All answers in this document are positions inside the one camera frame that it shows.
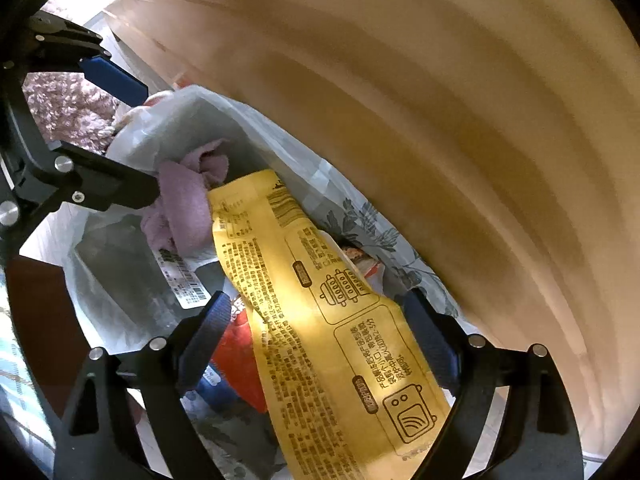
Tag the pink fluffy rug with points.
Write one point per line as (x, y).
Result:
(65, 105)

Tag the blue plaid cloth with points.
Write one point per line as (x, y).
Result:
(25, 400)

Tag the dark brown stool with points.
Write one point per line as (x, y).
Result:
(45, 320)

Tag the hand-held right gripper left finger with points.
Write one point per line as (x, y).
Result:
(207, 340)

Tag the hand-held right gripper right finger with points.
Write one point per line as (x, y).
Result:
(430, 335)

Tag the red white snack wrapper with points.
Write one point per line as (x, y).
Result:
(240, 360)

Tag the dark blue box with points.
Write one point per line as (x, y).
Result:
(215, 390)

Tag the bin with floral plastic liner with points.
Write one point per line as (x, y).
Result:
(280, 125)

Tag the yellow packet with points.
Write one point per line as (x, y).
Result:
(320, 335)

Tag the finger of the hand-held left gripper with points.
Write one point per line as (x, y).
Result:
(117, 82)
(115, 185)

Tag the mauve cloth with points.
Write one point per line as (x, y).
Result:
(185, 200)

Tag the clear plastic container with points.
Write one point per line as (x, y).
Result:
(182, 280)

